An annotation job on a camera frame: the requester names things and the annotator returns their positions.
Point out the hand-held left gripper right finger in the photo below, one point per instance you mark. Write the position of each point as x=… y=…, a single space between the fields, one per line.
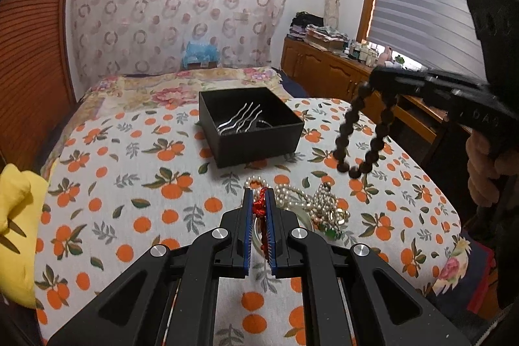
x=271 y=236

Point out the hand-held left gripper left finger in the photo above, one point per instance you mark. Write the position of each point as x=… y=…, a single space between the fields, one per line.
x=248 y=236

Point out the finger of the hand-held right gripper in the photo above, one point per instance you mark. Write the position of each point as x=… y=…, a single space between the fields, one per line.
x=399 y=80

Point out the pale jade bangle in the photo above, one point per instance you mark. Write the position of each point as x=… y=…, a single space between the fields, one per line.
x=300 y=218

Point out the green stone pendant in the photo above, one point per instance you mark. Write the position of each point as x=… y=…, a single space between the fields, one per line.
x=333 y=234

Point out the black square box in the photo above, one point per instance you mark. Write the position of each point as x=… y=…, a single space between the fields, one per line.
x=251 y=143

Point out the person's right hand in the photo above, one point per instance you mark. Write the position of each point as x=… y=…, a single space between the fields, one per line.
x=482 y=175

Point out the small green potted plant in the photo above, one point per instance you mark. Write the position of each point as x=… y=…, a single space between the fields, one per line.
x=399 y=60

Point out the pink bottle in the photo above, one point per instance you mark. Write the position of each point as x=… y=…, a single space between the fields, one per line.
x=389 y=56

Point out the group of cosmetic bottles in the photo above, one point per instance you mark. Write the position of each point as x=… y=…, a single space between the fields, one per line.
x=365 y=54

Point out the wooden cabinet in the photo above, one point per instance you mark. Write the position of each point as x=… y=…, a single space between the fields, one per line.
x=324 y=64

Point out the stack of folded clothes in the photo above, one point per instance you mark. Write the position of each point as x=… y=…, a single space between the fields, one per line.
x=320 y=32

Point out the dark blue bed sheet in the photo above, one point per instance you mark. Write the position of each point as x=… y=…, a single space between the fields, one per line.
x=294 y=84

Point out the silver wavy hairpin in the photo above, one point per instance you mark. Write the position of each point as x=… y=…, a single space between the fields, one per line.
x=233 y=121
x=249 y=119

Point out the orange fruit print cloth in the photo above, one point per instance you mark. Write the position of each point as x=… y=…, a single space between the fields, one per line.
x=142 y=175

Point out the floral bed blanket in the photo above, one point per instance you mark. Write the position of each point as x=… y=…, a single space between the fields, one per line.
x=162 y=86

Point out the blue bag on box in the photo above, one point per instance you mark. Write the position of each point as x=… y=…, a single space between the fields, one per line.
x=200 y=54

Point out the yellow plush toy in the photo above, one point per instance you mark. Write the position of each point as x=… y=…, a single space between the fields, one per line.
x=16 y=216

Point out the circle pattern sheer curtain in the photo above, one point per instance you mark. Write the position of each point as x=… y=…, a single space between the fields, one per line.
x=162 y=5

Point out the wooden slatted wardrobe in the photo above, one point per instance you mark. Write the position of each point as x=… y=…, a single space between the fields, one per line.
x=32 y=46

